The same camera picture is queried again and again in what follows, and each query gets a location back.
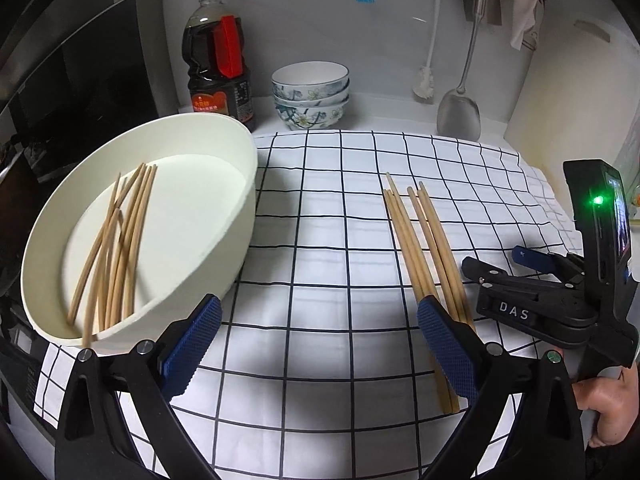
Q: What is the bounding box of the right hand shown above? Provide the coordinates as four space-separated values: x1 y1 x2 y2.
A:
572 362 639 448

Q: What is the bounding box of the black gas stove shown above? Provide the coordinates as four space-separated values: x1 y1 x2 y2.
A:
1 296 55 444

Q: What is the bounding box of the metal spatula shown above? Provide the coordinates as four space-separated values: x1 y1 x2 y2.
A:
436 0 486 142

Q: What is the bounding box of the white cutting board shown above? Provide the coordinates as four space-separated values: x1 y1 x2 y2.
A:
506 12 639 214

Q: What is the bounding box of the black white checkered cloth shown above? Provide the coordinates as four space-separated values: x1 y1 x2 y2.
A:
36 130 582 479

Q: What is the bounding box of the middle floral ceramic bowl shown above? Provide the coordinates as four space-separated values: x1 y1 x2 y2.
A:
273 87 349 107

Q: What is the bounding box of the floral ceramic bowl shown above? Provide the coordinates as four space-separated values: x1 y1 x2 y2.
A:
273 87 349 107
276 100 348 130
271 61 349 87

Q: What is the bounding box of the large white round bowl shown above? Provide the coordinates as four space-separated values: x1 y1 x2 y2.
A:
21 113 258 354

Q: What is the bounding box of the bottom floral ceramic bowl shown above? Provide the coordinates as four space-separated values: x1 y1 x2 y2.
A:
276 100 348 130

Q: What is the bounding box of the top floral ceramic bowl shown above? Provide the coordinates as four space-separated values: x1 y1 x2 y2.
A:
271 61 349 87

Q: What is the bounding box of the dark soy sauce bottle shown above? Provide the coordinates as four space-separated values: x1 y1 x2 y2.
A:
182 0 255 130

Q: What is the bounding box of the black phone mount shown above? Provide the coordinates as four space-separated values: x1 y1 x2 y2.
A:
563 159 637 321

